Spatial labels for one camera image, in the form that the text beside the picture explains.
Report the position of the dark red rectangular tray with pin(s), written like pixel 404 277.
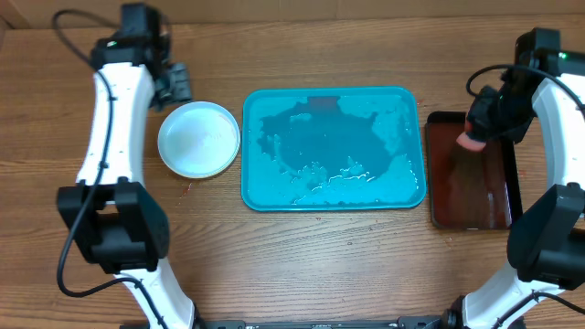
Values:
pixel 470 190

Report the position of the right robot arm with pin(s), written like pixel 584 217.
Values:
pixel 545 251

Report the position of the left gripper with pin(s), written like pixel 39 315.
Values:
pixel 184 93

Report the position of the light blue plate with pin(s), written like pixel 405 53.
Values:
pixel 199 140

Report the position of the teal plastic tray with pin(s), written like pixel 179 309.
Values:
pixel 331 149

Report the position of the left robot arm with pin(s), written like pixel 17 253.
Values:
pixel 111 217

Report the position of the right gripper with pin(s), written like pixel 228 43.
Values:
pixel 486 130

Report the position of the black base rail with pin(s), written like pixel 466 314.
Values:
pixel 404 322

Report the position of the red and grey sponge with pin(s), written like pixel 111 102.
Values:
pixel 468 143

